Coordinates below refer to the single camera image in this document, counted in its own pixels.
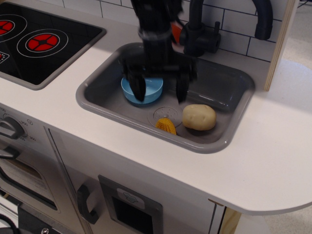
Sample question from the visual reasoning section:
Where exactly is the grey oven door handle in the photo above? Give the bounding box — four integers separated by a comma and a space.
0, 144, 20, 160

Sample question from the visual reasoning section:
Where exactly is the blue plastic bowl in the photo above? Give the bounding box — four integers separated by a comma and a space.
121, 78, 163, 104

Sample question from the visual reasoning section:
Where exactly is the wooden side panel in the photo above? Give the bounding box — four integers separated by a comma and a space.
263, 0, 299, 92

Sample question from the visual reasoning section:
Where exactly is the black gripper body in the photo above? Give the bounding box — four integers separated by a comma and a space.
120, 37, 197, 81

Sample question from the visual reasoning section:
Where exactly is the black toy faucet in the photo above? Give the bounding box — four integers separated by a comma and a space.
179, 0, 273, 57

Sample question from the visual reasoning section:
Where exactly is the orange toy vegetable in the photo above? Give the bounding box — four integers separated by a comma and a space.
171, 23, 182, 46

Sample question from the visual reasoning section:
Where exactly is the grey toy sink basin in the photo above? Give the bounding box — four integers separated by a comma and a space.
76, 43, 255, 154

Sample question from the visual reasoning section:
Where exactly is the grey oven knob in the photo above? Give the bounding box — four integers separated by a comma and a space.
0, 117, 25, 139

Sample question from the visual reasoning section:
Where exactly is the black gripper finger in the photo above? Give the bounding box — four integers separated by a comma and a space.
128, 74, 146, 102
176, 74, 190, 103

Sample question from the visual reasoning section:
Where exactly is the black cable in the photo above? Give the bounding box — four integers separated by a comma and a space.
0, 213, 20, 234

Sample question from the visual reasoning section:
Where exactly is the black toy stove top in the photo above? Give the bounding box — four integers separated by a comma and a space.
0, 2, 106, 90

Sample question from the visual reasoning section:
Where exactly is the grey dispenser panel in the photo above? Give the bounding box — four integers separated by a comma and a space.
98, 175, 164, 234

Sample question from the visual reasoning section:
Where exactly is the beige toy potato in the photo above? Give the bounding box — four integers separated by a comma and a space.
182, 104, 216, 131

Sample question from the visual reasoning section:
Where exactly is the yellow toy corn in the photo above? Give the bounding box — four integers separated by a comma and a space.
155, 117, 176, 135

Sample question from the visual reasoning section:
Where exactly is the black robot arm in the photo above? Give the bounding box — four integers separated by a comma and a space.
120, 0, 197, 102

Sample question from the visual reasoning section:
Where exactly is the black cabinet door handle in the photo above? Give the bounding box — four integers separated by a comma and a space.
77, 185, 99, 224

